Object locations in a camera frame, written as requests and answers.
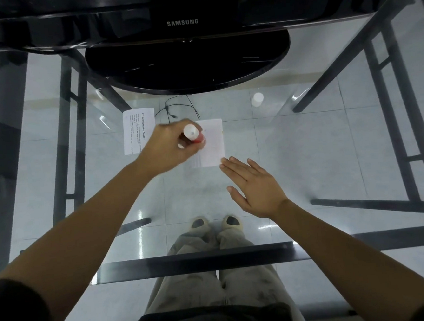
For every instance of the person's left hand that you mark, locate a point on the person's left hand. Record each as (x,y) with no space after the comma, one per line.
(164,147)

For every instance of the person's right hand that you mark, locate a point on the person's right hand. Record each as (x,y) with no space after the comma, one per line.
(261,195)

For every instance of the red glue stick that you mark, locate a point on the red glue stick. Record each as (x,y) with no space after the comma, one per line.
(191,131)

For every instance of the white paper with text lines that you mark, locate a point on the white paper with text lines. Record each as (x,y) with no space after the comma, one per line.
(135,131)

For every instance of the white paper with blue mark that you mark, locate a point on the white paper with blue mark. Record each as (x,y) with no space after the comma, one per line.
(214,144)

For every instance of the white glue stick cap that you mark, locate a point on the white glue stick cap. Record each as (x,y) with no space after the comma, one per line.
(257,99)

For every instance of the person's right forearm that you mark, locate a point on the person's right forearm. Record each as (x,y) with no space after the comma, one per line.
(349,264)

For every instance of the person's left forearm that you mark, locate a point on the person's left forearm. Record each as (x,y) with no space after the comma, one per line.
(80,240)

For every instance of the person's right beige shoe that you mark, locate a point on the person's right beige shoe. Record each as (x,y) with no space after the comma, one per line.
(232,222)

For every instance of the person's beige shoe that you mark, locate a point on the person's beige shoe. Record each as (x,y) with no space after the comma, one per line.
(199,224)
(232,222)

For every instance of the person's left beige shoe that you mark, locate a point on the person's left beige shoe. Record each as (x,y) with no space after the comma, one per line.
(199,224)

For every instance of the grey trousers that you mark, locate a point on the grey trousers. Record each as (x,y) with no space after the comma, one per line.
(192,293)

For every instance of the black flat screen television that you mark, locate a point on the black flat screen television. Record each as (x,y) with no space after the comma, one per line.
(186,4)

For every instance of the black metal table frame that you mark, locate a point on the black metal table frame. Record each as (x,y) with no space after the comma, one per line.
(2,162)

